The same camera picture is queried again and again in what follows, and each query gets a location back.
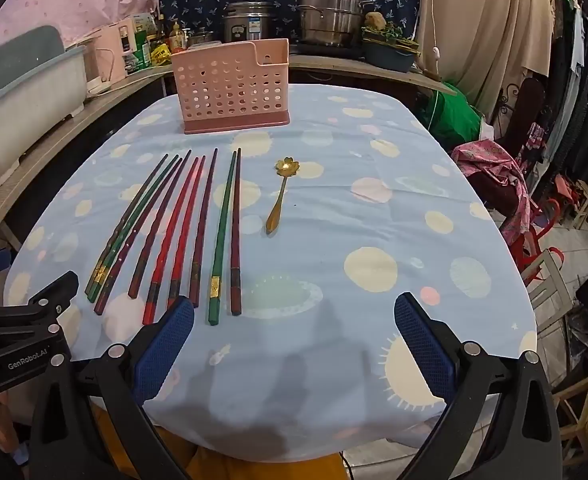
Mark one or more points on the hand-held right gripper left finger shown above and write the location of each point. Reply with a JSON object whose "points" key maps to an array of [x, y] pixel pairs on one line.
{"points": [[166, 345]]}

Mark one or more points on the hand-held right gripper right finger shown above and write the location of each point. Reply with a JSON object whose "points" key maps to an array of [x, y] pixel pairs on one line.
{"points": [[423, 345]]}

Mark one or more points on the dark maroon chopstick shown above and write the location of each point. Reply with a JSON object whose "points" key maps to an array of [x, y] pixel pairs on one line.
{"points": [[161, 224], [114, 286], [237, 232], [154, 176], [205, 227]]}

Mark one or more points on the green chopstick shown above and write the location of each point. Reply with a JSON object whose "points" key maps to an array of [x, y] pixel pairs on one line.
{"points": [[224, 237], [165, 180]]}

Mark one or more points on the gold flower spoon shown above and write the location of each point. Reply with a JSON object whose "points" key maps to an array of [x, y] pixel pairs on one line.
{"points": [[287, 166]]}

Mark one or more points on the pink perforated utensil basket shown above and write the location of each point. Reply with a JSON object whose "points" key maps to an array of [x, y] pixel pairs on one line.
{"points": [[214, 60]]}

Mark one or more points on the blue spotted tablecloth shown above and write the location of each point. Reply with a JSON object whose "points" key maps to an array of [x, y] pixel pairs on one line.
{"points": [[349, 240]]}

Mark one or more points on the white plastic tub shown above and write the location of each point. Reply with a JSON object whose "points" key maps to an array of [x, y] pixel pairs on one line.
{"points": [[19, 105]]}

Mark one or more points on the red stool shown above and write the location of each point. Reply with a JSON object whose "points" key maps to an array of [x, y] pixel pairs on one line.
{"points": [[538, 225]]}

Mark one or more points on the pink floral cloth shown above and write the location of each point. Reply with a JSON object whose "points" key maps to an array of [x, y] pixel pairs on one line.
{"points": [[488, 160]]}

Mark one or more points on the teal plastic lid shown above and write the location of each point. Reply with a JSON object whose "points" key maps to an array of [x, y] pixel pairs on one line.
{"points": [[29, 42]]}

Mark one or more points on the green bag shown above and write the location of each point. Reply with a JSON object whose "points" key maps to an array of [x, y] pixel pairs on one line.
{"points": [[453, 115]]}

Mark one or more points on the pink electric kettle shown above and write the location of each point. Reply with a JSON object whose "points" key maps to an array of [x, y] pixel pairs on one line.
{"points": [[106, 57]]}

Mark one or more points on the green carton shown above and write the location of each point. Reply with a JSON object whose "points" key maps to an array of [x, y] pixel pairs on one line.
{"points": [[141, 50]]}

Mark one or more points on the dark metal chair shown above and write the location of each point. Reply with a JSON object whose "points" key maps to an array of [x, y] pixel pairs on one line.
{"points": [[518, 110]]}

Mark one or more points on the yellow bag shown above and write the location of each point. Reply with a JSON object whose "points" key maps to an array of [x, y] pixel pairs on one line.
{"points": [[160, 54]]}

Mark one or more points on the sauce bottle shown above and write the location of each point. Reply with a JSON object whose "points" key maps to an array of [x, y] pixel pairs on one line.
{"points": [[176, 36]]}

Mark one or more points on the dark blue planter tray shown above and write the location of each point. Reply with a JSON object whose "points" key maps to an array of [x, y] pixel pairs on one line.
{"points": [[388, 57]]}

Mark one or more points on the hanging clothes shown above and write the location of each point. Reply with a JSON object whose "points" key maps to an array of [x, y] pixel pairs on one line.
{"points": [[578, 85]]}

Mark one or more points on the beige curtain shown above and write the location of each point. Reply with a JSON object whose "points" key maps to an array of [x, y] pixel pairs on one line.
{"points": [[483, 20]]}

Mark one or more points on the steel rice cooker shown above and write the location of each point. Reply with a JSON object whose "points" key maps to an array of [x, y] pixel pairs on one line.
{"points": [[249, 17]]}

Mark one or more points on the steel steamer pot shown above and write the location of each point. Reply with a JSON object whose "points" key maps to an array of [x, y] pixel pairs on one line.
{"points": [[331, 15]]}

